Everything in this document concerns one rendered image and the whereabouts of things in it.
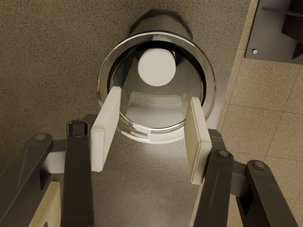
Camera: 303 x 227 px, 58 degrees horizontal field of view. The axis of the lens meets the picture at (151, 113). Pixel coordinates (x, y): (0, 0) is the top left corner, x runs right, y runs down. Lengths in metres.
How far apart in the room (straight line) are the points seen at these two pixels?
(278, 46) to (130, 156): 1.12
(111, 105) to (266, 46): 1.35
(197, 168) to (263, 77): 1.41
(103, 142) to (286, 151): 1.71
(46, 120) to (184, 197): 0.33
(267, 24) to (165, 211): 1.08
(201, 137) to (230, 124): 1.48
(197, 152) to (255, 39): 1.33
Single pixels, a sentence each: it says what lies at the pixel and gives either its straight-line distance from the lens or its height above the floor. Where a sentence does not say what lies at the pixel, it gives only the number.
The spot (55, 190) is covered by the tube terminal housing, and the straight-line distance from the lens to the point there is 0.63.
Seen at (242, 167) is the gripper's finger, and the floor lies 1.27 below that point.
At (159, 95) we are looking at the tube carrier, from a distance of 0.35.
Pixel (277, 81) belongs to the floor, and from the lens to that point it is 1.60.
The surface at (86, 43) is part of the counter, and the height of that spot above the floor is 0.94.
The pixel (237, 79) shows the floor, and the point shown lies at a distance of 1.53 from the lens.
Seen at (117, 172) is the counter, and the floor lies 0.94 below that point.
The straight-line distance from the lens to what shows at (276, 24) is 1.49.
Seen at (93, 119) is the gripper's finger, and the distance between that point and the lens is 0.18.
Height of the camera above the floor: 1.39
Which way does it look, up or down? 63 degrees down
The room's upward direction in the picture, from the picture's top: 174 degrees counter-clockwise
